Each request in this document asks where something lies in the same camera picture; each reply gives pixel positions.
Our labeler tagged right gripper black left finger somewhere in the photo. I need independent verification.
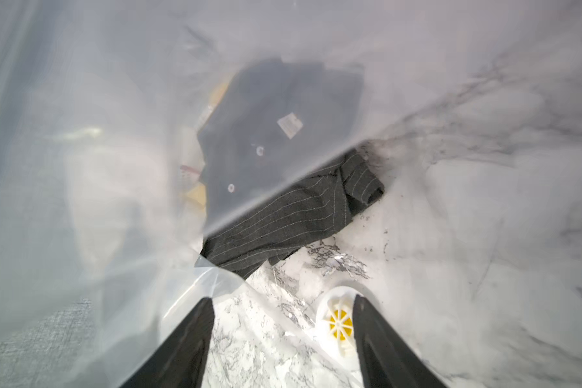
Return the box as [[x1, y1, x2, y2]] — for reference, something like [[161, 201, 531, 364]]
[[122, 297, 215, 388]]

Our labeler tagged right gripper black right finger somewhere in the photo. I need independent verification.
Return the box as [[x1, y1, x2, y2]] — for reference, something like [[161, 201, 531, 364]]
[[352, 295, 446, 388]]

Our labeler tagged dark grey pinstripe shirt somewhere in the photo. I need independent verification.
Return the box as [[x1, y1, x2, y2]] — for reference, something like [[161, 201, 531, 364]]
[[200, 150, 385, 279]]

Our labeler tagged clear plastic vacuum bag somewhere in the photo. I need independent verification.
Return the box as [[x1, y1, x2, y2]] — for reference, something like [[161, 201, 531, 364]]
[[0, 1, 582, 387]]

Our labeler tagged black shirt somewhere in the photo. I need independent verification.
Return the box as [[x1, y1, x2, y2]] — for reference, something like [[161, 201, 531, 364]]
[[197, 58, 365, 232]]

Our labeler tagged white vacuum valve yellow centre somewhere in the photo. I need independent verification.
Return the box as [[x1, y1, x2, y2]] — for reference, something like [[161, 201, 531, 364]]
[[314, 286, 361, 369]]

